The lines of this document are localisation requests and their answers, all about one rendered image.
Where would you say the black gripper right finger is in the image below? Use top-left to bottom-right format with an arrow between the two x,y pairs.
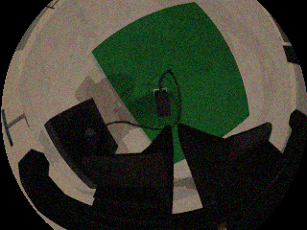
177,122 -> 272,207

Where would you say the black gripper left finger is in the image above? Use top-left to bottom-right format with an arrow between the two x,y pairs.
82,124 -> 174,215

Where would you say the green circuit board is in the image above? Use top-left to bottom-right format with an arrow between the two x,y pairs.
92,3 -> 249,142

